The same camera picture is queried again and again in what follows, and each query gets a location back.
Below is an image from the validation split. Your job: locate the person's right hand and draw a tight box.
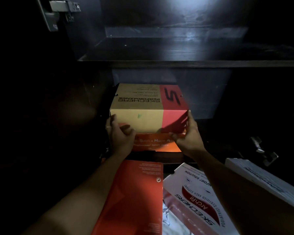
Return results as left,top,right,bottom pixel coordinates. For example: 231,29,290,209
169,110,207,158

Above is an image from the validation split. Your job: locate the person's left hand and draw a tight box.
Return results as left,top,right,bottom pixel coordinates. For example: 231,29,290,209
105,114,137,158

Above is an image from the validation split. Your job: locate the tan and red shoe box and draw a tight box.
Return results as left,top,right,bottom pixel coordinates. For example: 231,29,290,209
109,83,189,134

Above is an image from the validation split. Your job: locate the person's left forearm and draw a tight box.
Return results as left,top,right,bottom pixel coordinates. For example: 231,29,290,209
22,150,134,235

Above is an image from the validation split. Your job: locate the person's right forearm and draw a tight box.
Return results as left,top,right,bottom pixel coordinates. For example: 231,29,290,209
185,148,294,235

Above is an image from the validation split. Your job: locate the orange shoe box white print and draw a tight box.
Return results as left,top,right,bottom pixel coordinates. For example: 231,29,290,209
130,131,187,152

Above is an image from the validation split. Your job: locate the white shoe box red label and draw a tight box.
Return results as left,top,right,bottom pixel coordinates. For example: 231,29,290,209
162,163,241,235

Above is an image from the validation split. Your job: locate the plain orange-red shoe box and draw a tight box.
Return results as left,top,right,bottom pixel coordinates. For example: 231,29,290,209
91,159,164,235

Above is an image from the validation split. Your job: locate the dark wooden cabinet shelf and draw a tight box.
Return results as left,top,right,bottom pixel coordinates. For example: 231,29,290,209
77,26,294,69

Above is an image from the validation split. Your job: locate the white tissue paper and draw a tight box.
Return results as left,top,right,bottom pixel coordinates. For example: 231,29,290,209
162,201,195,235

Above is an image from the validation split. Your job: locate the metal cabinet door hinge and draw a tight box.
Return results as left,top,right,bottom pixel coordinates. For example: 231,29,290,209
36,0,82,32
249,136,279,167

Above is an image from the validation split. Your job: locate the white shoe box lid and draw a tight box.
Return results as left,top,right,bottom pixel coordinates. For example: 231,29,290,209
225,157,294,214

